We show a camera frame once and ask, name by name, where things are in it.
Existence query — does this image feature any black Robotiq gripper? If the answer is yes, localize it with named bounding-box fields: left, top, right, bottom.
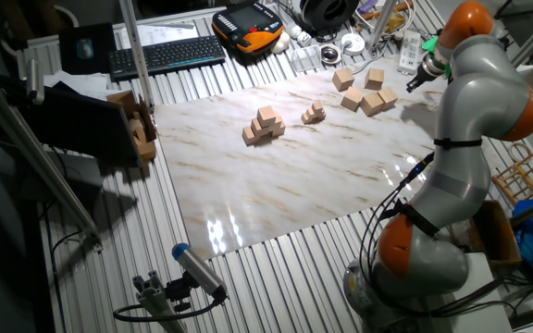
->
left=405, top=64, right=436, bottom=94

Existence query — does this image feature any large wooden cube block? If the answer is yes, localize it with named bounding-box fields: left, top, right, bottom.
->
left=360, top=92, right=385, bottom=117
left=364, top=68, right=386, bottom=92
left=331, top=68, right=355, bottom=93
left=340, top=86, right=365, bottom=113
left=377, top=86, right=400, bottom=111

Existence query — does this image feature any white power strip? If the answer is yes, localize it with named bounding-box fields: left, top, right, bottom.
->
left=396, top=30, right=423, bottom=75

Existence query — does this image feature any round white power socket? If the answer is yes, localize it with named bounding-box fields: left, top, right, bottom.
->
left=340, top=31, right=366, bottom=57

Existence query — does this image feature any metal bowl with white rim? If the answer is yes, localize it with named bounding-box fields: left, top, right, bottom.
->
left=319, top=43, right=342, bottom=66

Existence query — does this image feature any clear gridded plastic box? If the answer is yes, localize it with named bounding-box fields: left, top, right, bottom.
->
left=291, top=44, right=323, bottom=74

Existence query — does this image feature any black filament spool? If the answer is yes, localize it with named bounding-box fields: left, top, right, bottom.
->
left=299, top=0, right=361, bottom=33

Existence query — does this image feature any white power adapter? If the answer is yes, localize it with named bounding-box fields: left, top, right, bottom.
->
left=284, top=22, right=313, bottom=47

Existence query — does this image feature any wooden lattice rack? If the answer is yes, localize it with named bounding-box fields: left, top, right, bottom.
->
left=491, top=142, right=533, bottom=207

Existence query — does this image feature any white egg shaped object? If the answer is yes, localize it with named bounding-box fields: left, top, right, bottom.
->
left=270, top=31, right=291, bottom=55

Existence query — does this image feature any brown wooden tray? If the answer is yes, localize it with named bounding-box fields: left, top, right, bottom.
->
left=449, top=199, right=523, bottom=269

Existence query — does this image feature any marble pattern table mat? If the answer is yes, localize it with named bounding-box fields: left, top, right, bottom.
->
left=153, top=54, right=448, bottom=261

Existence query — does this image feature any black orange teach pendant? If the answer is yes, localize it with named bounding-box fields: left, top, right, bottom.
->
left=211, top=1, right=285, bottom=55

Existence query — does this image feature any black computer keyboard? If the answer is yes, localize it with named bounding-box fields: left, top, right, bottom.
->
left=107, top=34, right=227, bottom=83

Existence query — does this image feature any white paper sheet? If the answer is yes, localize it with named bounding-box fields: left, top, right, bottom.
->
left=113, top=21, right=198, bottom=50
left=43, top=69, right=122, bottom=101

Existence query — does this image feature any brown cardboard box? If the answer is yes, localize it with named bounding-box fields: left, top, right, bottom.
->
left=106, top=90, right=158, bottom=164

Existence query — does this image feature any dark computer mouse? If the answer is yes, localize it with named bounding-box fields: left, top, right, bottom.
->
left=75, top=37, right=95, bottom=60

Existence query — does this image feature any black flat panel screen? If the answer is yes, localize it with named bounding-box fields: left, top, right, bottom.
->
left=16, top=85, right=143, bottom=166

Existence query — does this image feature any short aluminium profile piece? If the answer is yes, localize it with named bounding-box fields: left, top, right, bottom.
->
left=131, top=270, right=188, bottom=333

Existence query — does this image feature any black mouse pad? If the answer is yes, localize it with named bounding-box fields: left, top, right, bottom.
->
left=57, top=22, right=118, bottom=76

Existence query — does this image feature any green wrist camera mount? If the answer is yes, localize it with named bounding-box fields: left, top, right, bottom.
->
left=421, top=35, right=453, bottom=79

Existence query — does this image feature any grey power cable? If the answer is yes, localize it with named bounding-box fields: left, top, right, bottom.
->
left=352, top=45, right=400, bottom=76

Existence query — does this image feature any aluminium frame post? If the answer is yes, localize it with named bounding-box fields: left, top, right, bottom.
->
left=118, top=0, right=155, bottom=110
left=366, top=0, right=397, bottom=53

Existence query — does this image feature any silver camera with blue tip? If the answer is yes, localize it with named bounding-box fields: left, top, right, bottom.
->
left=171, top=242, right=229, bottom=302

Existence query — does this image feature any black camera cable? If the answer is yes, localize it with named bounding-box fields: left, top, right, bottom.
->
left=112, top=289, right=227, bottom=324

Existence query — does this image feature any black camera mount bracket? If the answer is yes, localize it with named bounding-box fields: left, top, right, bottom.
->
left=164, top=272, right=194, bottom=314

